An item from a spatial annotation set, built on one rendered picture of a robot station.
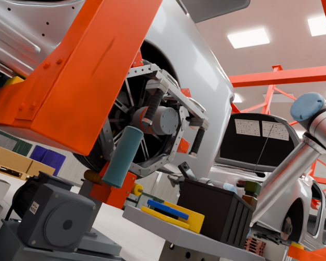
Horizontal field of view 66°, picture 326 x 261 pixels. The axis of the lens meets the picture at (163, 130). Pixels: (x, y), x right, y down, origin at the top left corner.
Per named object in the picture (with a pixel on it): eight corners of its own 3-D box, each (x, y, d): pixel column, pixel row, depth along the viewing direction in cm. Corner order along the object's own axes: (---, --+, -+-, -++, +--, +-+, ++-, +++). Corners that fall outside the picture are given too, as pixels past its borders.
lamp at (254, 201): (243, 208, 85) (247, 197, 86) (255, 212, 82) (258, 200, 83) (238, 205, 82) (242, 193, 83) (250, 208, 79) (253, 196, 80)
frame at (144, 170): (155, 184, 143) (187, 102, 159) (163, 187, 139) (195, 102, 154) (74, 145, 109) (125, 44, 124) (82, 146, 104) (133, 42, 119)
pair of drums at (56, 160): (41, 177, 754) (54, 152, 776) (56, 185, 675) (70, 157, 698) (18, 169, 710) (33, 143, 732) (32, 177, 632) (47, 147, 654)
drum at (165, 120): (145, 137, 136) (154, 114, 140) (174, 141, 121) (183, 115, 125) (126, 125, 127) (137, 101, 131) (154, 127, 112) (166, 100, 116)
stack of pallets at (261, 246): (263, 259, 1288) (266, 243, 1311) (257, 258, 1234) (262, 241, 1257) (241, 250, 1368) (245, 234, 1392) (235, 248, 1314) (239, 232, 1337)
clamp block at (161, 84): (151, 95, 112) (156, 85, 113) (165, 94, 105) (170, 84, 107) (144, 89, 109) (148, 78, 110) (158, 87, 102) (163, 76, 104)
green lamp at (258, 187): (248, 193, 86) (251, 183, 87) (259, 197, 83) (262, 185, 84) (242, 190, 83) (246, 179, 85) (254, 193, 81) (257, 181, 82)
